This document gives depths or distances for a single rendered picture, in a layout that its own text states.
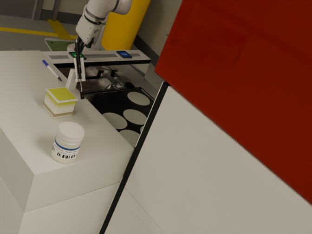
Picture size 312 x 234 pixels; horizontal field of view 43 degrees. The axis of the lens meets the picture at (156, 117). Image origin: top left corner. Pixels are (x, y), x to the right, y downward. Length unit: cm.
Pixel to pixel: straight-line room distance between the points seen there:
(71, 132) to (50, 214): 29
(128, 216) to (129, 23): 295
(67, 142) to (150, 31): 351
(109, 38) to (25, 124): 302
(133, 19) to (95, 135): 292
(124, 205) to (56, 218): 23
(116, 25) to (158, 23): 54
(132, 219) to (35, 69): 64
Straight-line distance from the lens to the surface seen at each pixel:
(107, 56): 181
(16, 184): 117
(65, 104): 126
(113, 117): 150
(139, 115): 157
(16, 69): 149
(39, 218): 123
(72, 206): 128
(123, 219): 138
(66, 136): 106
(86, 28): 161
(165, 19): 431
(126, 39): 417
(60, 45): 209
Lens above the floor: 168
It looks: 29 degrees down
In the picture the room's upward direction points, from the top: 24 degrees clockwise
